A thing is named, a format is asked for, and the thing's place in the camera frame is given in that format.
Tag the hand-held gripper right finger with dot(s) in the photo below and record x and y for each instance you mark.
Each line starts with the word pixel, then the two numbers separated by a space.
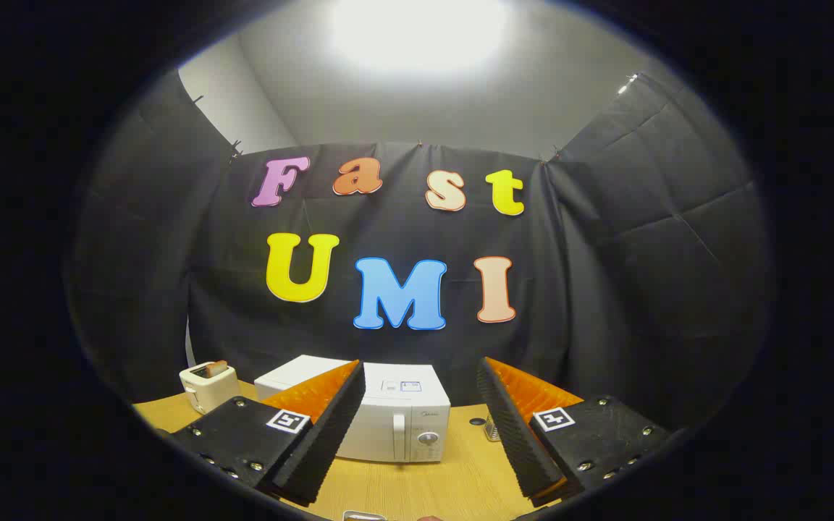
pixel 518 434

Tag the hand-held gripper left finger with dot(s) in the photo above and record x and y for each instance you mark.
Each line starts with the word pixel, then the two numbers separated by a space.
pixel 326 434

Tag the white microwave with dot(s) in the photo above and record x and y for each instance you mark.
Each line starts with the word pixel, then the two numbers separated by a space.
pixel 388 427

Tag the small white tray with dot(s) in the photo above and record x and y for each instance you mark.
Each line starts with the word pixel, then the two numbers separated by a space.
pixel 364 516

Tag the white toaster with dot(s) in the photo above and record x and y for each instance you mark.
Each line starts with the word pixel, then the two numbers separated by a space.
pixel 207 394

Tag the toast slice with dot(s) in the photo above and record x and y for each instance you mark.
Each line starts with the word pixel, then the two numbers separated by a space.
pixel 217 367

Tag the ceiling light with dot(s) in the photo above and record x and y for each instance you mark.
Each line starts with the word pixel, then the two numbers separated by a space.
pixel 417 32

